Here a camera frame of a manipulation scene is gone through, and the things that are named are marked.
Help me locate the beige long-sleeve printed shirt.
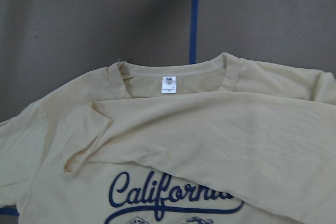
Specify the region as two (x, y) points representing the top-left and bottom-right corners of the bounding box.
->
(1, 53), (335, 223)

